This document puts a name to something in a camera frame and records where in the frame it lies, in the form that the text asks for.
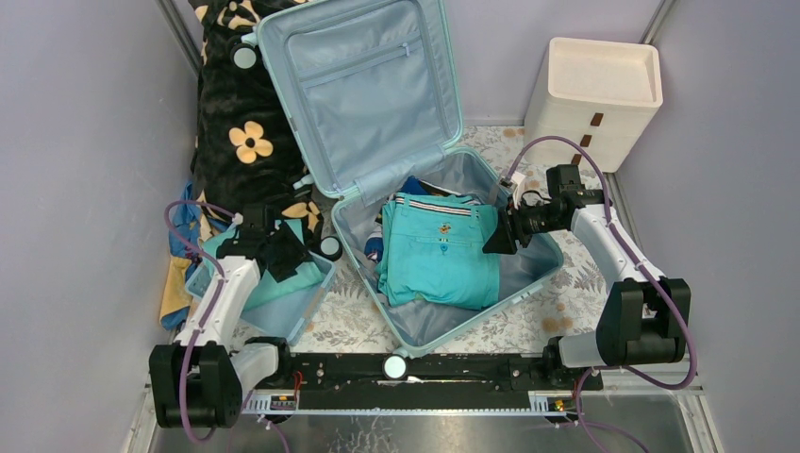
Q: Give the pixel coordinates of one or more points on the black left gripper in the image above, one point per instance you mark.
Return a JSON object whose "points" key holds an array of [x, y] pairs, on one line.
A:
{"points": [[274, 243]]}

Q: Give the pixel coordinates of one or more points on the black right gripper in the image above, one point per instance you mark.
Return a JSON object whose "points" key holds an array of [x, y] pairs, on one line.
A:
{"points": [[502, 241]]}

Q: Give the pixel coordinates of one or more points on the teal cloth top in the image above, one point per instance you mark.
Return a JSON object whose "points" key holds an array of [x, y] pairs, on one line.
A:
{"points": [[307, 274]]}

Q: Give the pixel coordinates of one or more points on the teal cloth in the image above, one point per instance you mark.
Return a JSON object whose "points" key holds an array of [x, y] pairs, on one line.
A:
{"points": [[433, 252], [307, 274]]}

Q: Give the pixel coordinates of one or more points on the teal cloth bottom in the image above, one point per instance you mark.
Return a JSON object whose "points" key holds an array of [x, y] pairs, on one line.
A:
{"points": [[433, 252]]}

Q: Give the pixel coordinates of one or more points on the black floral plush blanket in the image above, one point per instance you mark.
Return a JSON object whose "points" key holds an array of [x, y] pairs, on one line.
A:
{"points": [[245, 152]]}

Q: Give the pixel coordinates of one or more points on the white three-drawer storage cabinet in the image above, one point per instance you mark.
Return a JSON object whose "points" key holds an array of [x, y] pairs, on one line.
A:
{"points": [[601, 95]]}

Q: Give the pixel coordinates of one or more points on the light blue ribbed suitcase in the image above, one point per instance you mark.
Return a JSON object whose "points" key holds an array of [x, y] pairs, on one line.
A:
{"points": [[370, 91]]}

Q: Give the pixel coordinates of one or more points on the dark blue item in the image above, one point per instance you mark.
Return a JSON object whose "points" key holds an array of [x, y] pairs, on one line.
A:
{"points": [[374, 246]]}

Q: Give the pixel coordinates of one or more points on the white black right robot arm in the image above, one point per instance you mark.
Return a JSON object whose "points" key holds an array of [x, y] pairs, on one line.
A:
{"points": [[640, 322]]}

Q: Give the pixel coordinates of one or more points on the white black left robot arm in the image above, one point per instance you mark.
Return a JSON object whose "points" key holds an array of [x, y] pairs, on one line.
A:
{"points": [[196, 382]]}

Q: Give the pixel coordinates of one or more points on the light blue perforated plastic basket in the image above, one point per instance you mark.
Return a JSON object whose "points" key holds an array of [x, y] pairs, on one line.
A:
{"points": [[287, 306]]}

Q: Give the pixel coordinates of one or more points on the floral patterned floor mat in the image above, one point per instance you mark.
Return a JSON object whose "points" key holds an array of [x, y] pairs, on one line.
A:
{"points": [[571, 301]]}

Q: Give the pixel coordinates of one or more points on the blue yellow cloth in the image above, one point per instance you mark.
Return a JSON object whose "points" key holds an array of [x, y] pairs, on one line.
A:
{"points": [[197, 225]]}

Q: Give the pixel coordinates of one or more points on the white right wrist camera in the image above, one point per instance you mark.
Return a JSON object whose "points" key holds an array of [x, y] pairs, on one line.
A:
{"points": [[515, 186]]}

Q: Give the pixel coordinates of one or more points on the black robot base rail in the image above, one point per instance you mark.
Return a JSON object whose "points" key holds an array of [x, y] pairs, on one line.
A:
{"points": [[435, 384]]}

